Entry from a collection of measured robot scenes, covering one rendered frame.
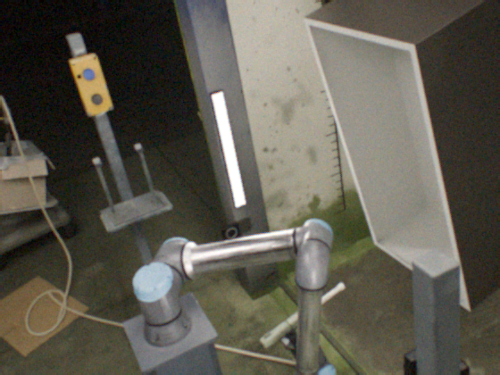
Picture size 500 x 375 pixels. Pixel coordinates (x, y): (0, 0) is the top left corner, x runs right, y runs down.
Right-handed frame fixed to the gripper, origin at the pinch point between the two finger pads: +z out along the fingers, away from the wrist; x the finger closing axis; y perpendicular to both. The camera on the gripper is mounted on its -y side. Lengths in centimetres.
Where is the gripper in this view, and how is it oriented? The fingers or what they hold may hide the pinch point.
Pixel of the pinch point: (284, 333)
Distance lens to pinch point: 280.7
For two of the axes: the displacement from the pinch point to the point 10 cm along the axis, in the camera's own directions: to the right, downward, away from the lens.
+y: 4.2, 8.2, 4.0
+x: 8.0, -5.4, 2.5
